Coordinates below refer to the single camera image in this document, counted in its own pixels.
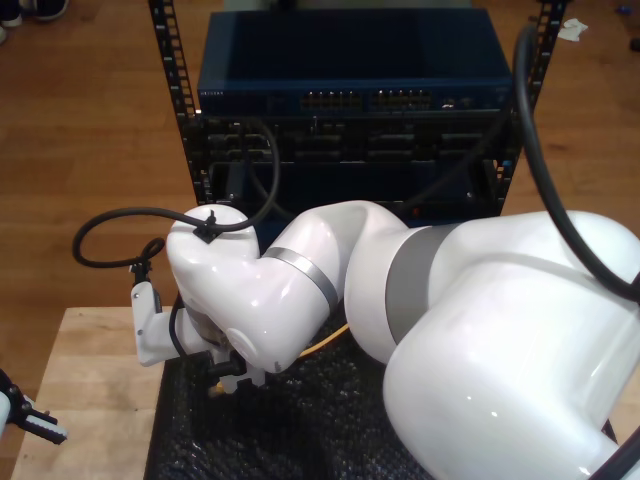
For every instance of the small dark floor object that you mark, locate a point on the small dark floor object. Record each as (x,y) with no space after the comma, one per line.
(635,45)

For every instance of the person's white shoe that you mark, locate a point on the person's white shoe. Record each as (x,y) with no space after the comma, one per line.
(11,21)
(2,35)

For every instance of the blue rack base plate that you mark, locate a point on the blue rack base plate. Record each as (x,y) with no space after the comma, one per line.
(272,231)

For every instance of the blue network switch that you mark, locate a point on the blue network switch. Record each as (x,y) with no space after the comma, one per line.
(350,50)

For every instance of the black empty rack chassis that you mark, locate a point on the black empty rack chassis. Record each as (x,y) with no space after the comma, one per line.
(350,180)

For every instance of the black bubble wrap mat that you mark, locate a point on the black bubble wrap mat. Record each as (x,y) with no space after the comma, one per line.
(275,440)

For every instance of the black perforated rack post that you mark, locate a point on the black perforated rack post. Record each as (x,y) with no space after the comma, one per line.
(550,20)
(166,60)

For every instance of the person's dark shoe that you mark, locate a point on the person's dark shoe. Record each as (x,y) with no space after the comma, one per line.
(50,10)

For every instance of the black rack server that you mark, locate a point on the black rack server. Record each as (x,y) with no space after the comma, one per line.
(350,140)

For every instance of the crumpled white paper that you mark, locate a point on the crumpled white paper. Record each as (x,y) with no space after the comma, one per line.
(572,30)

